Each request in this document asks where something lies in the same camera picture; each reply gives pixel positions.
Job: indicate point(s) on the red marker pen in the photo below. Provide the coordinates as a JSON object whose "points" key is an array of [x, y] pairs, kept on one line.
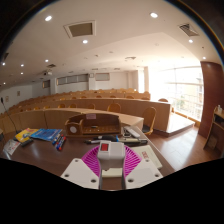
{"points": [[61, 143]]}

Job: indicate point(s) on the white charger block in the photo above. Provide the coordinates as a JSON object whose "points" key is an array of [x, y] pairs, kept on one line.
{"points": [[111, 155]]}

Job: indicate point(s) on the slatted ceiling air vent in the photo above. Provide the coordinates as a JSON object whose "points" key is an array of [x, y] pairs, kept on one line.
{"points": [[189, 29]]}

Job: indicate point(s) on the curved wooden lecture desk rows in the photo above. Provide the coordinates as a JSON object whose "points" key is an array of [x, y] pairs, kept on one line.
{"points": [[140, 110]]}

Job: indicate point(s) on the wooden desk organizer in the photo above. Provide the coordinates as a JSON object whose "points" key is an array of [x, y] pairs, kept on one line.
{"points": [[96, 125]]}

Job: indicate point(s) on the blue booklet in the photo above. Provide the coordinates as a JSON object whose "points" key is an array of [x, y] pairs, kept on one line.
{"points": [[46, 134]]}

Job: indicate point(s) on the black gooseneck microphone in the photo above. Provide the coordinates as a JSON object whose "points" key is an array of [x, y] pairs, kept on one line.
{"points": [[6, 113]]}

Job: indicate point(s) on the yellow booklet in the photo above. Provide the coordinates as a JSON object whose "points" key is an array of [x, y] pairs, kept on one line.
{"points": [[24, 135]]}

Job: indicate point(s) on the ceiling projector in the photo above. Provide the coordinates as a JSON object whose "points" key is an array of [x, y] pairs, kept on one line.
{"points": [[48, 72]]}

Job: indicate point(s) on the black remote control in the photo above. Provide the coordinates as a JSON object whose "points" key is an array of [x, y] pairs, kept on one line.
{"points": [[26, 142]]}

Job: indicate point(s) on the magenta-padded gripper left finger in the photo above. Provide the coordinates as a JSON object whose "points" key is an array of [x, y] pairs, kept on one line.
{"points": [[80, 173]]}

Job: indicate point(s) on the blue marker pen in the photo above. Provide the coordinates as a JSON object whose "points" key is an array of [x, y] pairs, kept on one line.
{"points": [[56, 139]]}

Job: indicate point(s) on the silver pen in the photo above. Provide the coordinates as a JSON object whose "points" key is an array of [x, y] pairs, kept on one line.
{"points": [[91, 141]]}

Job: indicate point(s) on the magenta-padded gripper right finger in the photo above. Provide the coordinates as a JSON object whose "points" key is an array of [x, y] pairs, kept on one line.
{"points": [[143, 173]]}

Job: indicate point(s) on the white paper card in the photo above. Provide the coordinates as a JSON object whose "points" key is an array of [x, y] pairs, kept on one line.
{"points": [[11, 146]]}

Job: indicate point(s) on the square ceiling air vent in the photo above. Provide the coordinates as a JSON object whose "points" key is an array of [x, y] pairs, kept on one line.
{"points": [[80, 29]]}

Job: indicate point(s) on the large bright window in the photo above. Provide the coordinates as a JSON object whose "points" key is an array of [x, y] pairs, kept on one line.
{"points": [[180, 93]]}

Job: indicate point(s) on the group of ceiling lights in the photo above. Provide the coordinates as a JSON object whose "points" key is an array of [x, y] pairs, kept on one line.
{"points": [[153, 15]]}

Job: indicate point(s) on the group of wooden chairs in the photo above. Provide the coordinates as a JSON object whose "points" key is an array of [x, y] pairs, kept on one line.
{"points": [[149, 118]]}

